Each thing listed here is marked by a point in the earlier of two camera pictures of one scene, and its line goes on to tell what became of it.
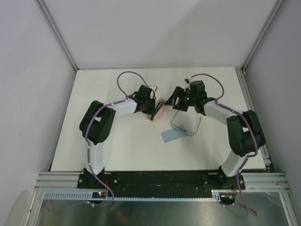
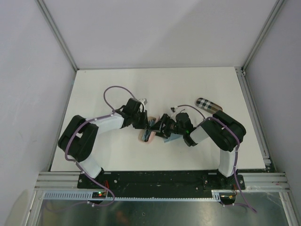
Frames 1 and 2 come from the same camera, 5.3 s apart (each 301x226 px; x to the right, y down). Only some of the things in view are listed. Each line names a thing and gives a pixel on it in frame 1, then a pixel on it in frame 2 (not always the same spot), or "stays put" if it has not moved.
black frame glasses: [158, 107] → [147, 131]
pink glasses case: [161, 112] → [153, 134]
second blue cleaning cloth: [171, 135] stays put
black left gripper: [152, 110] → [144, 124]
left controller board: [99, 194] stays put
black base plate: [161, 181] stays put
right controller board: [227, 198] stays put
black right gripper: [180, 92] → [158, 126]
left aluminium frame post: [57, 32] stays put
